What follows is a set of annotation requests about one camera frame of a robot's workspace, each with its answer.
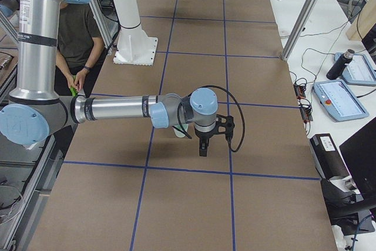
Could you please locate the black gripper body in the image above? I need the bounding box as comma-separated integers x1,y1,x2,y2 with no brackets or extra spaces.
194,129,217,145

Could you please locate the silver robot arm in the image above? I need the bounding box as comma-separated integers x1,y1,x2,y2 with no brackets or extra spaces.
1,0,220,156

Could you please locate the pale green plastic cup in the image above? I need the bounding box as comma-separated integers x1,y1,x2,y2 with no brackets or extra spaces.
173,126,186,138

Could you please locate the black box with label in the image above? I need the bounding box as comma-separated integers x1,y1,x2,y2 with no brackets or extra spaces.
310,133,350,180

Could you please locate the near blue teach pendant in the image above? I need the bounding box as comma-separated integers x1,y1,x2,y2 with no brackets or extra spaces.
313,79,369,122

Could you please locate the blue teach pendant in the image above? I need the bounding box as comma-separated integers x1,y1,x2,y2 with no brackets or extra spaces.
340,53,375,86
313,79,369,122

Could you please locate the black water bottle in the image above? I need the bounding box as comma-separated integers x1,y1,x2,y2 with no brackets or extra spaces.
326,49,355,80

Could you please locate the person in dark shirt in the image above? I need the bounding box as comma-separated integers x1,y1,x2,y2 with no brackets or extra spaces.
55,1,107,97

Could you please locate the black monitor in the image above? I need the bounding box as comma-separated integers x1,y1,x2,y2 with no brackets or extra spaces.
340,122,375,198

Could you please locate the far blue teach pendant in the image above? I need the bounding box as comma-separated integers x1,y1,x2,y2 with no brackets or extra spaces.
340,53,375,86

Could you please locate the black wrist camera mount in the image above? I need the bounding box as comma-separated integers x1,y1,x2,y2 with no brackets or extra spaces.
214,114,235,143

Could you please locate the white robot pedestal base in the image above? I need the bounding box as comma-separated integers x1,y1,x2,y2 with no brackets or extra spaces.
113,0,158,65

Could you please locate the aluminium frame post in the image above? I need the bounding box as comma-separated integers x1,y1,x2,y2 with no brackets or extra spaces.
280,0,318,61

